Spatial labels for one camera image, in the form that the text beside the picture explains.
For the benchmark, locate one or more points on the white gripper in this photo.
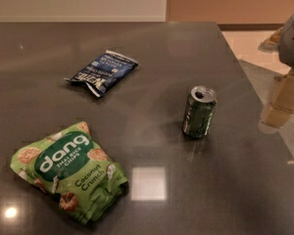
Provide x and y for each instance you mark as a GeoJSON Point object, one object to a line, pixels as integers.
{"type": "Point", "coordinates": [293, 44]}

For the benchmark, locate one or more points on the green rice chip bag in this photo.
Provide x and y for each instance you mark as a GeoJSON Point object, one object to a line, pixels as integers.
{"type": "Point", "coordinates": [72, 168]}

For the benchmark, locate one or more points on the green soda can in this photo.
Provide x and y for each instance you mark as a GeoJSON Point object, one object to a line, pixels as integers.
{"type": "Point", "coordinates": [199, 111]}

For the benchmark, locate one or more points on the blue chip bag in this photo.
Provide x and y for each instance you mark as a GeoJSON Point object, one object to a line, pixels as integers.
{"type": "Point", "coordinates": [104, 72]}

